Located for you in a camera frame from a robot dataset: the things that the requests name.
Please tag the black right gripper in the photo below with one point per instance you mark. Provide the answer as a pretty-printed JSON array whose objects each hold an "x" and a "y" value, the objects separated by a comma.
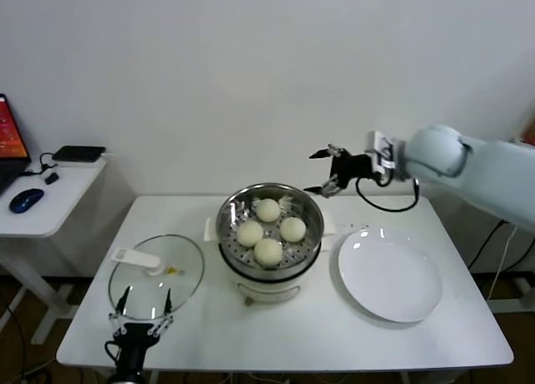
[{"x": 353, "y": 166}]

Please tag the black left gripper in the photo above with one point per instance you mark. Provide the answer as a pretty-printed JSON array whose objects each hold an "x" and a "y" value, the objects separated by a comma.
[{"x": 133, "y": 340}]

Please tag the white steamed baozi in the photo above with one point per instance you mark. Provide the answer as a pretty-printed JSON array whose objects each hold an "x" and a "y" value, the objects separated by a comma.
[
  {"x": 268, "y": 210},
  {"x": 292, "y": 228},
  {"x": 251, "y": 233},
  {"x": 268, "y": 252}
]

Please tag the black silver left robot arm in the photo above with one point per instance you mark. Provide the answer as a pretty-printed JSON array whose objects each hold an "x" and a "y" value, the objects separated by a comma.
[{"x": 129, "y": 371}]

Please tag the light blue right robot arm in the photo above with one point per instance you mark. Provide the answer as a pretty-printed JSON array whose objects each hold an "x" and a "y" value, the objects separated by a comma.
[{"x": 472, "y": 170}]

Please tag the stainless steel steamer basket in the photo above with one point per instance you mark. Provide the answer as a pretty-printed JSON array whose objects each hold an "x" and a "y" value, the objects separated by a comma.
[{"x": 311, "y": 221}]

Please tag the white round plate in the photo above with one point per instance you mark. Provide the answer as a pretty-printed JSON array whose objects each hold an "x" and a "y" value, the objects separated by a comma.
[{"x": 388, "y": 275}]

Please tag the white electric cooker pot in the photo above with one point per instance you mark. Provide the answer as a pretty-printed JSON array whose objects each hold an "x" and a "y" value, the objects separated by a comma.
[{"x": 271, "y": 285}]

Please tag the white side table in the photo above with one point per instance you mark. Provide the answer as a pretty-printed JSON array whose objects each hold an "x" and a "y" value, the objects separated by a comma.
[{"x": 50, "y": 208}]

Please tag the blue computer mouse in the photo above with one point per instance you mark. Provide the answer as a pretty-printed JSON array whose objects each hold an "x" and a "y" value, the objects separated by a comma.
[{"x": 26, "y": 200}]

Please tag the small black adapter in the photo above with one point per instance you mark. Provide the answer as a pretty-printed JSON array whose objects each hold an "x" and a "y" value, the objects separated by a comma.
[{"x": 51, "y": 178}]

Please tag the flat black device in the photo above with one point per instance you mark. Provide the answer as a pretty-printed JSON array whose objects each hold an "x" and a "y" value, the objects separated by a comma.
[{"x": 79, "y": 152}]

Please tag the orange object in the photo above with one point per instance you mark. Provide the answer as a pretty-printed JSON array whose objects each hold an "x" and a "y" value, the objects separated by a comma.
[{"x": 528, "y": 133}]

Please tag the black laptop with red screen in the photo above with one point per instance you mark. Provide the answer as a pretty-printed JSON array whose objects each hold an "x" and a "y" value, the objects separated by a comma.
[{"x": 10, "y": 141}]

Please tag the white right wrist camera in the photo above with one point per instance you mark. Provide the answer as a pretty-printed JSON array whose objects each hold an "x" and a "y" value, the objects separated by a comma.
[{"x": 380, "y": 150}]

